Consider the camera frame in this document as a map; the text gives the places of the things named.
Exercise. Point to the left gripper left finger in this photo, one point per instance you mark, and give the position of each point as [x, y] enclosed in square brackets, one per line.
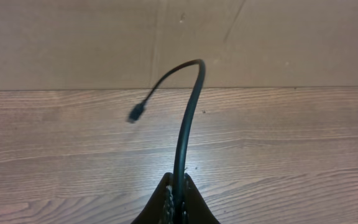
[153, 209]

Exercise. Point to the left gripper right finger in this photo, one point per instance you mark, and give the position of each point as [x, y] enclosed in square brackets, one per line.
[197, 211]

